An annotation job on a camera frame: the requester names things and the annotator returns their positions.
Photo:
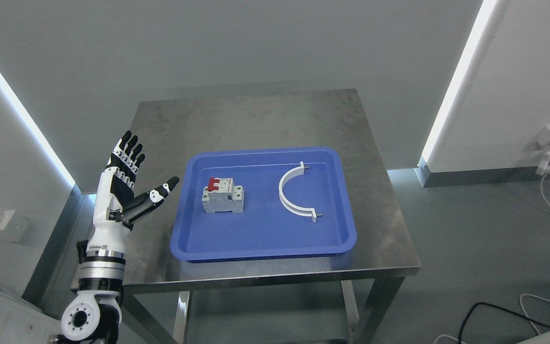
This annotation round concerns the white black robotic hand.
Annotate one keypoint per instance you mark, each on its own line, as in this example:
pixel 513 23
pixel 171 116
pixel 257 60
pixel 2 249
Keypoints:
pixel 117 207

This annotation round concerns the grey red circuit breaker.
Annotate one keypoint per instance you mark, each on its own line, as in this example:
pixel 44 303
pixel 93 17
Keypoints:
pixel 221 195

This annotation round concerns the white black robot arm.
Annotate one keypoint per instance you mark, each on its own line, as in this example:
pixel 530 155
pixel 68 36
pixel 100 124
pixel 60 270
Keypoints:
pixel 94 314

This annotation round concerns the blue plastic tray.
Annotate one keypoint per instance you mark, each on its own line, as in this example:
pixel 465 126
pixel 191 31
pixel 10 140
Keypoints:
pixel 264 229

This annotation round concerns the white semicircular pipe clamp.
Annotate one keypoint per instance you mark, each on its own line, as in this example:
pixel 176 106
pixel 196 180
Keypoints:
pixel 296 195

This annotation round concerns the stainless steel table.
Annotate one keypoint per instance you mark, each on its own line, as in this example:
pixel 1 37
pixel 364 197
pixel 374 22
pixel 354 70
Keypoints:
pixel 158 286

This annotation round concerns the white wall box left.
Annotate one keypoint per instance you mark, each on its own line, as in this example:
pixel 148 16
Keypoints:
pixel 12 226

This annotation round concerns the white wall socket with plug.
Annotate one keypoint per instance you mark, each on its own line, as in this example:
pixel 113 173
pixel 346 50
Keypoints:
pixel 543 141

